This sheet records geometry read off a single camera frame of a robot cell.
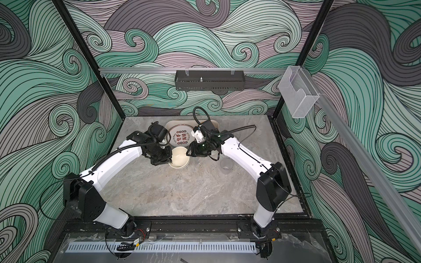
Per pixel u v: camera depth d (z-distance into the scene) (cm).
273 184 44
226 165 92
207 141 62
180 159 82
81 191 41
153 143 59
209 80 95
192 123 108
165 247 70
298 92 79
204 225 75
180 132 107
